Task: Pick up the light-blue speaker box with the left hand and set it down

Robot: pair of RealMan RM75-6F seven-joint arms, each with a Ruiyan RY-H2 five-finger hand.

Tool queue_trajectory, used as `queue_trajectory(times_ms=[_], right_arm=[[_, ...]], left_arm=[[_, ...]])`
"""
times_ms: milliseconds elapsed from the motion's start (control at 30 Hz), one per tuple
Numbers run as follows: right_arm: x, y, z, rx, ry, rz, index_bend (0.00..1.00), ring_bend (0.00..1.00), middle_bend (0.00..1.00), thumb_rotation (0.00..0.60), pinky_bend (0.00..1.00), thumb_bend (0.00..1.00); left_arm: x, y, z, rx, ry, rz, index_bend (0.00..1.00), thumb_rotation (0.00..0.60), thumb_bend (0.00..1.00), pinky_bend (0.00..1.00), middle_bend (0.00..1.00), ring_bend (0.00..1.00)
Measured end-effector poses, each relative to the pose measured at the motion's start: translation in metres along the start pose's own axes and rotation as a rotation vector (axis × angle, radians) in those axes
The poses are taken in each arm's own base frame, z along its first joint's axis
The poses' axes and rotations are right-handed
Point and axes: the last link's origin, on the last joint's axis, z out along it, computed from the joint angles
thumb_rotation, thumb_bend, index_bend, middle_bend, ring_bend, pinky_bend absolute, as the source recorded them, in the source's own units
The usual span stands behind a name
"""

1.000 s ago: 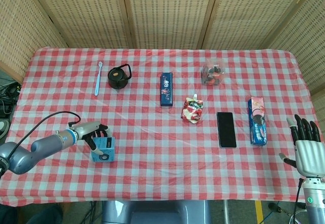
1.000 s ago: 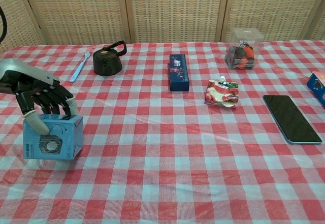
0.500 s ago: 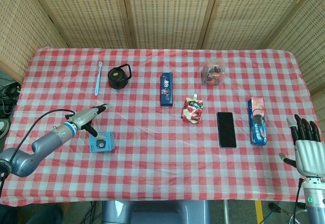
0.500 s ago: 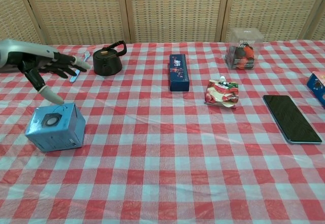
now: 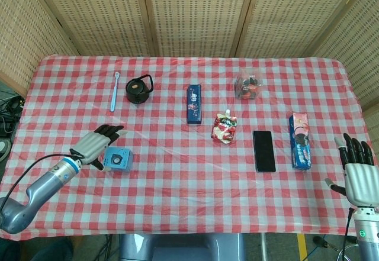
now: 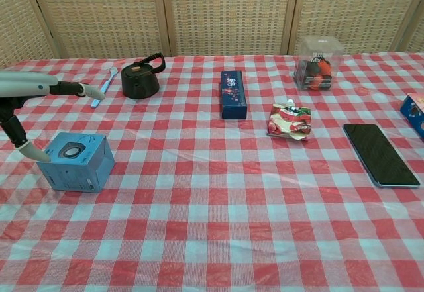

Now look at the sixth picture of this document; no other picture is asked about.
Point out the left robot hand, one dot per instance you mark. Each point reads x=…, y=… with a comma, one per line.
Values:
x=20, y=85

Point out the black teapot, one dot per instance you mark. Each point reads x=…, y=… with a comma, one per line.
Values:
x=139, y=81

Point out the black smartphone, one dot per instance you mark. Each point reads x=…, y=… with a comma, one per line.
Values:
x=379, y=154

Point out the red white checkered tablecloth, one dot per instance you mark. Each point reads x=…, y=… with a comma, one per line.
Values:
x=212, y=232

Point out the crumpled red drink pouch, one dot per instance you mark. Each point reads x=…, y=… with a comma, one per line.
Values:
x=289, y=123

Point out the light blue speaker box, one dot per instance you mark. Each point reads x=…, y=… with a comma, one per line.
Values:
x=76, y=166

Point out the woven folding screen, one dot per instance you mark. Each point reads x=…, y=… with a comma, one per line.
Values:
x=212, y=14

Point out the dark blue oblong box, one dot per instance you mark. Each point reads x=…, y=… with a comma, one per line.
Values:
x=233, y=95

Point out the blue and orange snack box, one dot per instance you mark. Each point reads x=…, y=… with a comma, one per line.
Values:
x=414, y=110

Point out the clear plastic snack container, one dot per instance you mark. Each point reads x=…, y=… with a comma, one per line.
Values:
x=316, y=70

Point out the light blue toothbrush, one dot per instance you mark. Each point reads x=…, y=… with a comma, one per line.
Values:
x=106, y=85

